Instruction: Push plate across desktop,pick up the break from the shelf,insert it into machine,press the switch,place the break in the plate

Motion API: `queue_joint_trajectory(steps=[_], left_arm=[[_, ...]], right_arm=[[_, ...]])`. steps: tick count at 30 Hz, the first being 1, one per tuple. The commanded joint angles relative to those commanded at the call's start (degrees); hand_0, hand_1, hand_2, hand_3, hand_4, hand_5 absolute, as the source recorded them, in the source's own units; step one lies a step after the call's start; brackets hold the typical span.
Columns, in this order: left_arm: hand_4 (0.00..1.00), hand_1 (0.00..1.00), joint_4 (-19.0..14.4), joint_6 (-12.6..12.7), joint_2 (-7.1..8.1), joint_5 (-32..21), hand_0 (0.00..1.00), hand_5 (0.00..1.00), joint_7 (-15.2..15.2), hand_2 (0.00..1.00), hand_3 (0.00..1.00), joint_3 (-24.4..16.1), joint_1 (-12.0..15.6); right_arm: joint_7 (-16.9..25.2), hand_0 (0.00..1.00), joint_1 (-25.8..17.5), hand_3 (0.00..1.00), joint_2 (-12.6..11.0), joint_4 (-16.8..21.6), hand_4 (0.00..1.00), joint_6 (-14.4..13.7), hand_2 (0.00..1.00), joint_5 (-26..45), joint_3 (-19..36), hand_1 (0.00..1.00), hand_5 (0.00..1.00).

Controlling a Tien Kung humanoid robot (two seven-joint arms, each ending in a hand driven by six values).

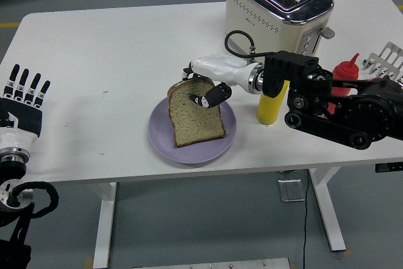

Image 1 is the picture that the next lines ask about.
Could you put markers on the yellow squeeze bottle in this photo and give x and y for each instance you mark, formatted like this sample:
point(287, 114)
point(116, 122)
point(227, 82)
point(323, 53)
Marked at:
point(267, 111)

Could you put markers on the red squeeze bottle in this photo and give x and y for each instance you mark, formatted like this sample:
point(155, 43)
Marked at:
point(346, 70)

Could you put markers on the slice of bread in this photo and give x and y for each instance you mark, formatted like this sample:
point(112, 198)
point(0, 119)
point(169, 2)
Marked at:
point(195, 124)

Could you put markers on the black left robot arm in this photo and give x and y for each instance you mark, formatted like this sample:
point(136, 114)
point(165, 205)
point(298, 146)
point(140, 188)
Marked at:
point(11, 173)

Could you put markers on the purple plate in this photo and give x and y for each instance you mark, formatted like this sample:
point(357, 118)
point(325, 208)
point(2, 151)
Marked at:
point(195, 154)

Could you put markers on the white table leg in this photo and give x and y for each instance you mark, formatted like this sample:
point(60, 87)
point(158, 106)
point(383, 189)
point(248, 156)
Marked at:
point(330, 218)
point(104, 225)

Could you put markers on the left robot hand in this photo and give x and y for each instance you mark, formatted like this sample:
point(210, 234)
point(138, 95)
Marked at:
point(22, 117)

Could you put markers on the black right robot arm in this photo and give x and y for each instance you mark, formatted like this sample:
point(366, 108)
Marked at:
point(346, 108)

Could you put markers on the metal toast rack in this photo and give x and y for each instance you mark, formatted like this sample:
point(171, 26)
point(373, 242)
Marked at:
point(388, 59)

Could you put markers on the cream and chrome toaster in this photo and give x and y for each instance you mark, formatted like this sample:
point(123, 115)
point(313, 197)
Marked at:
point(258, 14)

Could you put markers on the black table control panel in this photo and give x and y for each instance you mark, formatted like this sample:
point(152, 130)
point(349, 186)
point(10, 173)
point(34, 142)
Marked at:
point(390, 167)

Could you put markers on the small metal floor plate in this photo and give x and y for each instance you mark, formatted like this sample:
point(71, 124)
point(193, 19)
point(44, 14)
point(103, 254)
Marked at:
point(291, 191)

